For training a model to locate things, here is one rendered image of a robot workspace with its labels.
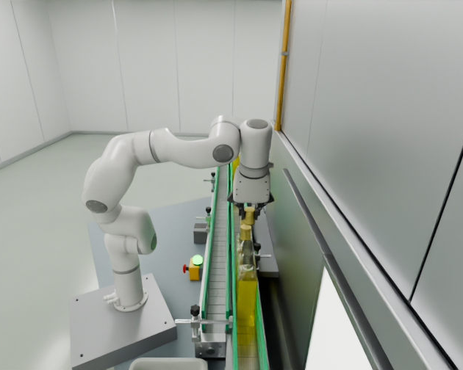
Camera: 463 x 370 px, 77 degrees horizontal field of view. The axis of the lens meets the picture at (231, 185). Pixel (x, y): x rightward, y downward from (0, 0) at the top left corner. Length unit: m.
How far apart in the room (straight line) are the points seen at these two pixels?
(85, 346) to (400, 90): 1.07
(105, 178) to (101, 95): 6.48
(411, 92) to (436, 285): 0.22
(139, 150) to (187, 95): 5.97
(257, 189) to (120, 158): 0.35
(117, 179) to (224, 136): 0.26
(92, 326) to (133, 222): 0.42
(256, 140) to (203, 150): 0.13
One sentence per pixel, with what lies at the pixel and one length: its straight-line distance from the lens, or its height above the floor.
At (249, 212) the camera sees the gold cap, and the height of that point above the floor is 1.25.
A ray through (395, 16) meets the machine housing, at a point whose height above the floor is 1.72.
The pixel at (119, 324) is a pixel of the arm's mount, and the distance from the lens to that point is 1.17.
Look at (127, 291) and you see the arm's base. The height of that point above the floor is 0.89.
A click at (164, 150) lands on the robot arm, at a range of 0.70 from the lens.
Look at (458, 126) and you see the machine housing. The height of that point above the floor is 1.61.
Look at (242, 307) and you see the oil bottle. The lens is 0.97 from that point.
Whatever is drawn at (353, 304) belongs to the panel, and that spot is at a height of 1.32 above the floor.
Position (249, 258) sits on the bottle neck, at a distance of 0.86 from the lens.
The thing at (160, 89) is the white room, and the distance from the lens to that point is 6.77.
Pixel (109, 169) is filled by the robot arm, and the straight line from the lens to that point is 0.70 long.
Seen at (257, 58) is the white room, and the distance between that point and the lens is 6.60.
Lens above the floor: 1.66
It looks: 24 degrees down
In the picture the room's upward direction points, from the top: 1 degrees clockwise
